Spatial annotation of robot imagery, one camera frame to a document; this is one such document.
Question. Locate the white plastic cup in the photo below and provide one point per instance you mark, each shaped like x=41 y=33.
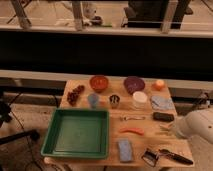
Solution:
x=139 y=99

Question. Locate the black binder clip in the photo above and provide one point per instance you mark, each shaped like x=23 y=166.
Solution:
x=150 y=157

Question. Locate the wooden table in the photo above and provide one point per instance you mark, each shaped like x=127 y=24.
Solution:
x=153 y=137

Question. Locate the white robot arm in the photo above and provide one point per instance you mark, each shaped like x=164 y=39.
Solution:
x=197 y=122

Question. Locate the small metal cup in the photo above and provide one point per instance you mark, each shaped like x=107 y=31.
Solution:
x=114 y=100

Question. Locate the blue plastic cup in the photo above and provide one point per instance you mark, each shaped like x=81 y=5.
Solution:
x=93 y=100

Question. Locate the blue sponge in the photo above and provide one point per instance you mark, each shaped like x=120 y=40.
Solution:
x=125 y=150

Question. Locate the purple bowl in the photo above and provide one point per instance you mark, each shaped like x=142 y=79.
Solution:
x=133 y=83

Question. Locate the black rectangular block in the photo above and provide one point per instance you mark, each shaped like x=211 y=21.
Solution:
x=166 y=117

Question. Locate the black tripod stand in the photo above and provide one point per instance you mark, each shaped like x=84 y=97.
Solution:
x=9 y=134

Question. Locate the orange fruit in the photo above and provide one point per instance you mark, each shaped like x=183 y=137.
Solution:
x=159 y=84

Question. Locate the red bowl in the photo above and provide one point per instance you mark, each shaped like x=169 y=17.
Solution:
x=99 y=83

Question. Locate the blue folded cloth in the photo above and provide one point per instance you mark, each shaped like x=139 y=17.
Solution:
x=161 y=103

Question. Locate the red chili pepper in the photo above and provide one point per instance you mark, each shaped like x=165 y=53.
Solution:
x=132 y=130

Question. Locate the red grape bunch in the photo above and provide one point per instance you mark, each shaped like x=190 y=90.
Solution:
x=73 y=96

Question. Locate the green plastic tray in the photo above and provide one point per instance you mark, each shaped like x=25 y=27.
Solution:
x=77 y=133

